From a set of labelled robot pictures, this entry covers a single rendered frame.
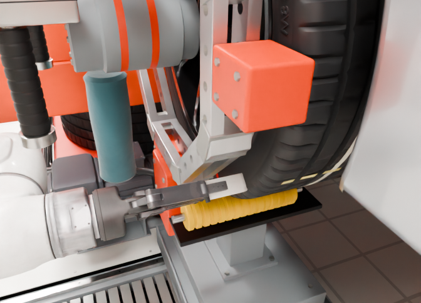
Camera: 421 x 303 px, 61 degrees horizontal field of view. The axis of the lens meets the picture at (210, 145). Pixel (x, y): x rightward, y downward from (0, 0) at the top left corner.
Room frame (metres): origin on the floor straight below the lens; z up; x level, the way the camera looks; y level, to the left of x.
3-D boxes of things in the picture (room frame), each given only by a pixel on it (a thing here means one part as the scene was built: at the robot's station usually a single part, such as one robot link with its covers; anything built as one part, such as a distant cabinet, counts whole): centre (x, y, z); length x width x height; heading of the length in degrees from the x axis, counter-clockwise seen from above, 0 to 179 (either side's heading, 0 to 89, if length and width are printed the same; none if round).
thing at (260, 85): (0.37, -0.05, 0.85); 0.09 x 0.08 x 0.07; 22
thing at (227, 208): (0.58, -0.06, 0.51); 0.29 x 0.06 x 0.06; 112
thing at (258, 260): (0.72, -0.08, 0.32); 0.40 x 0.30 x 0.28; 22
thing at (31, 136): (0.41, 0.23, 0.83); 0.04 x 0.04 x 0.16
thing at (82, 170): (0.91, 0.27, 0.26); 0.42 x 0.18 x 0.35; 112
